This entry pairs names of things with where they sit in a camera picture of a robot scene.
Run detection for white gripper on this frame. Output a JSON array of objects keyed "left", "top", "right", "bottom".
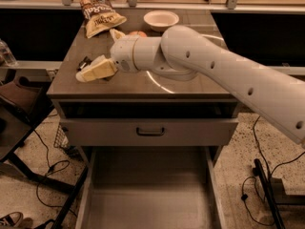
[{"left": 75, "top": 29, "right": 138, "bottom": 82}]

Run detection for dark rxbar chocolate bar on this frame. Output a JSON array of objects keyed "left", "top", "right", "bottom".
[{"left": 77, "top": 56, "right": 92, "bottom": 71}]

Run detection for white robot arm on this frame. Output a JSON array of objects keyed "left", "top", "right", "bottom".
[{"left": 76, "top": 26, "right": 305, "bottom": 144}]

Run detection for grey drawer cabinet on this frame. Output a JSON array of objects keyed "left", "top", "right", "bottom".
[{"left": 46, "top": 8, "right": 250, "bottom": 148}]

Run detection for open middle drawer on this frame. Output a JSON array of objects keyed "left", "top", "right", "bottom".
[{"left": 75, "top": 147, "right": 229, "bottom": 229}]

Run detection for red apple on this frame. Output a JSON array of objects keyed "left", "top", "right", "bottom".
[{"left": 128, "top": 31, "right": 147, "bottom": 37}]

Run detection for brown chip bag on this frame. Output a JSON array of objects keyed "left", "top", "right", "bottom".
[{"left": 79, "top": 0, "right": 127, "bottom": 38}]

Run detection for white paper bowl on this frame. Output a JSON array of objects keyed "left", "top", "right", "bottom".
[{"left": 144, "top": 10, "right": 179, "bottom": 32}]

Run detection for dark side table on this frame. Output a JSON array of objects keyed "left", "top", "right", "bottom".
[{"left": 0, "top": 76, "right": 73, "bottom": 194}]

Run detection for clear plastic bottle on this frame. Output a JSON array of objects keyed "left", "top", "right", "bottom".
[{"left": 0, "top": 39, "right": 18, "bottom": 67}]

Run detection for sneaker shoe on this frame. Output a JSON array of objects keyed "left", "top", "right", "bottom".
[{"left": 0, "top": 212, "right": 23, "bottom": 227}]

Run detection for black metal stand right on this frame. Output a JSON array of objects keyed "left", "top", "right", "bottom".
[{"left": 254, "top": 158, "right": 305, "bottom": 229}]

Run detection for closed top drawer black handle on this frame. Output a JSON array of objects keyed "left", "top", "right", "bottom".
[{"left": 60, "top": 118, "right": 238, "bottom": 146}]

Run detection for wire mesh basket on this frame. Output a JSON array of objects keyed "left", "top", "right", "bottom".
[{"left": 53, "top": 125, "right": 69, "bottom": 149}]

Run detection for black floor cable left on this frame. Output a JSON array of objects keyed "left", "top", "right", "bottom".
[{"left": 32, "top": 129, "right": 78, "bottom": 219}]

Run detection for black floor cable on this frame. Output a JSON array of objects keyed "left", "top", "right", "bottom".
[
  {"left": 240, "top": 115, "right": 305, "bottom": 227},
  {"left": 32, "top": 129, "right": 78, "bottom": 219}
]

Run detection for black floor cable right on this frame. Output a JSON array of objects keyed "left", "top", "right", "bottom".
[{"left": 240, "top": 115, "right": 305, "bottom": 227}]

